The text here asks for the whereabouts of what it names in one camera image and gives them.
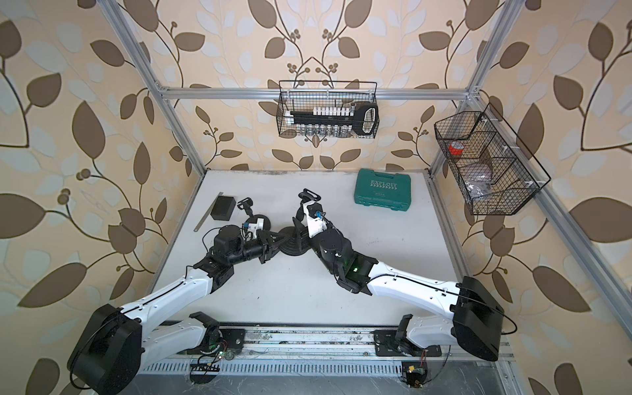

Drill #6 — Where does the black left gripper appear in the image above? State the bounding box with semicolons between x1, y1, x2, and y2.
224;229;287;268

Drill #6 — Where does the black microphone stand pole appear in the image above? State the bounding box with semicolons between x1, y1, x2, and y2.
237;197;253;222

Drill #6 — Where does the black round stand base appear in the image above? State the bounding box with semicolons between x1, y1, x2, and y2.
247;214;272;234

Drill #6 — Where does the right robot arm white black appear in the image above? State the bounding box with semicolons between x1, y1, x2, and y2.
293;224;508;361

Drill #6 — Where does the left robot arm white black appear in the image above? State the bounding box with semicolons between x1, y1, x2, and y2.
67;225;289;394

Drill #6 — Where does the small black box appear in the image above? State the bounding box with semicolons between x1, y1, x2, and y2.
210;195;236;222

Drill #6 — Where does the green plastic tool case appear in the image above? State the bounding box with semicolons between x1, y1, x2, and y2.
353;169;411;212

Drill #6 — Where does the red item in basket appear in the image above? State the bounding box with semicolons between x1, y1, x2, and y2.
449;141;465;157

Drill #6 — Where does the plastic bag in basket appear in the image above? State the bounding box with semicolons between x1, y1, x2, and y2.
461;163;492;199

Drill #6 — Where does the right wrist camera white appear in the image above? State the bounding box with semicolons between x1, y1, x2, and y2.
302;201;327;237

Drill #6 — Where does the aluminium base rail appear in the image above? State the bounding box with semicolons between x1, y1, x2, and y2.
142;325;516;381

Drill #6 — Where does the socket set rail black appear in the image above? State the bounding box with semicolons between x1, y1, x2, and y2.
276;102;380;138

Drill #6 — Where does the black wire basket back wall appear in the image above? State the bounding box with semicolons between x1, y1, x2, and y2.
276;79;380;138

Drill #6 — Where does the black wire basket wall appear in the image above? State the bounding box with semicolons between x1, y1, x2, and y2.
276;79;380;138
434;104;551;216

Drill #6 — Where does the black wire basket right wall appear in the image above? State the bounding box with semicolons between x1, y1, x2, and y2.
434;104;551;216

